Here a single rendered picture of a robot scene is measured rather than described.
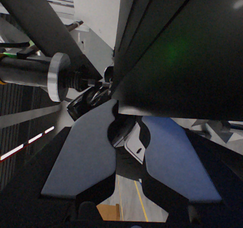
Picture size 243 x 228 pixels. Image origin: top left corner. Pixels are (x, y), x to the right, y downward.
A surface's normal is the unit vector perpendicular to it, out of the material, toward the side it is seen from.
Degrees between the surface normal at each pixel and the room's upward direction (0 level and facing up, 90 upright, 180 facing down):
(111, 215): 90
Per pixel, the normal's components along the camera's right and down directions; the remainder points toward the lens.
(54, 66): 0.13, -0.27
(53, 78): 0.07, 0.19
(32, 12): 0.84, -0.46
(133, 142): -0.52, -0.04
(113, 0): -0.71, 0.61
